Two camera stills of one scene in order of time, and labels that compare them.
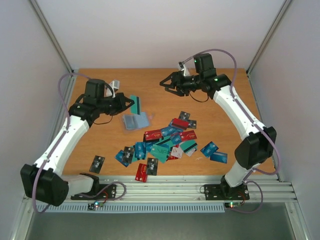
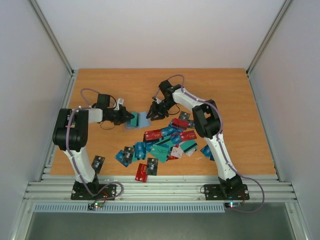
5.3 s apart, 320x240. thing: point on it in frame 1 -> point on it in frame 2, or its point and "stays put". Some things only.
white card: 177,152 stays put
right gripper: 177,83 -> 159,108
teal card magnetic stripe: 135,108 -> 134,121
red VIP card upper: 153,134 stays put
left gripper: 122,106 -> 123,118
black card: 152,166 stays put
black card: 184,115 stays put
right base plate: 223,192 stays put
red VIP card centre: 188,135 stays put
